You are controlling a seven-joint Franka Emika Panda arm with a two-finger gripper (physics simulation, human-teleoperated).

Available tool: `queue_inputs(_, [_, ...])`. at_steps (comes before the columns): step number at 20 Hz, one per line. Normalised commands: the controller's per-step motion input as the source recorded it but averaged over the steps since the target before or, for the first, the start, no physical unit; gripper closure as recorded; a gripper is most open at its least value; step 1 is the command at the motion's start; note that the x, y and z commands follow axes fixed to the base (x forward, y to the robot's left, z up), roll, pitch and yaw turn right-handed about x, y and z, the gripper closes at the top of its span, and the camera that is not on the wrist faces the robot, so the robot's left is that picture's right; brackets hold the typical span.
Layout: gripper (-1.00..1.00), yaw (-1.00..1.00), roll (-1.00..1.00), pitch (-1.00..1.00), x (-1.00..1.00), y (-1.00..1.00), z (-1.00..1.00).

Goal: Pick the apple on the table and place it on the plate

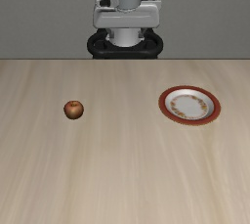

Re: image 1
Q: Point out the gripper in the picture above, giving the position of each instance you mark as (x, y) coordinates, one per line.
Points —
(127, 18)

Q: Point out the red apple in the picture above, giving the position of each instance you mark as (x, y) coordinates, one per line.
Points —
(74, 110)

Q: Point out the red-rimmed white plate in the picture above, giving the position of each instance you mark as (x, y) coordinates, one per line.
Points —
(189, 105)

